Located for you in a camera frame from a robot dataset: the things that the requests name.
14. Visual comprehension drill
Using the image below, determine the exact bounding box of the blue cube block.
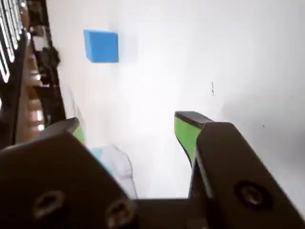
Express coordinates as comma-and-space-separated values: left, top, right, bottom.
83, 29, 119, 63

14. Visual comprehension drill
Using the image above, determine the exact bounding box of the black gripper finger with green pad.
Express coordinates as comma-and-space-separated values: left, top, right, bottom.
174, 111, 305, 229
0, 116, 139, 229

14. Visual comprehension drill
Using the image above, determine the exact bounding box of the teal whale-shaped bin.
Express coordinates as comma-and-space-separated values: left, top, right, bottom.
90, 145, 139, 199

